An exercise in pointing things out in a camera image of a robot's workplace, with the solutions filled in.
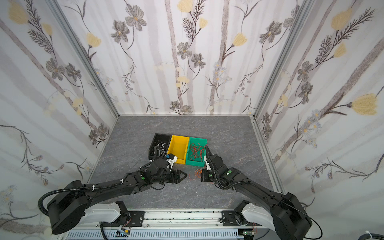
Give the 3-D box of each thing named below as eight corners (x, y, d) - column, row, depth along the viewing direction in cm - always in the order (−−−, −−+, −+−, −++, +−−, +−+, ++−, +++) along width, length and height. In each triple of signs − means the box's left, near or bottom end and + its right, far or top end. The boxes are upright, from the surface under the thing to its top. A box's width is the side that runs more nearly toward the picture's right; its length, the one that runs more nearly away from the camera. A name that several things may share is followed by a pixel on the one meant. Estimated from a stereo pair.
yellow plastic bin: (166, 163, 96) (164, 157, 90) (173, 141, 107) (172, 134, 101) (185, 166, 95) (184, 160, 89) (190, 143, 106) (189, 137, 100)
